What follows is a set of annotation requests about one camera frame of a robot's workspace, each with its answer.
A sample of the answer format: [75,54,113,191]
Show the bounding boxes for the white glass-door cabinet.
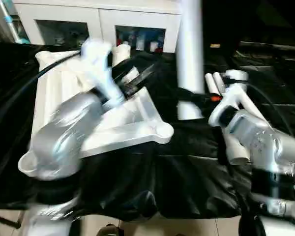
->
[12,0,182,54]

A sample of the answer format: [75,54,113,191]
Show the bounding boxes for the white plastic table top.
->
[17,43,175,178]

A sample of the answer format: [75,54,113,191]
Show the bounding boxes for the black plastic mat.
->
[0,42,295,219]

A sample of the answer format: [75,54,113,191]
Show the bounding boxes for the white plastic table leg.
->
[205,74,251,166]
[176,0,205,121]
[214,72,228,95]

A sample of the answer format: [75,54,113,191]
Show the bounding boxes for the white pole with blue band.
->
[0,0,29,45]

